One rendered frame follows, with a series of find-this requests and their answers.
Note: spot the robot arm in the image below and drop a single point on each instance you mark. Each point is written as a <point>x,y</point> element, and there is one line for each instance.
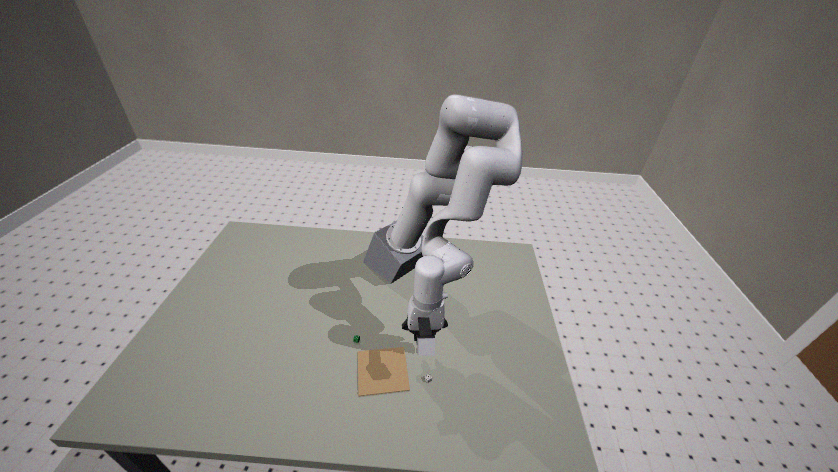
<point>465,177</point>

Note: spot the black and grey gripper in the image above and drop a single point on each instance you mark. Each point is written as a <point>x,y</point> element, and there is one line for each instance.
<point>437,319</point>

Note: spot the orange flat mat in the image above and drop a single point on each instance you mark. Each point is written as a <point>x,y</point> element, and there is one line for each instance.
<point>382,371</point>

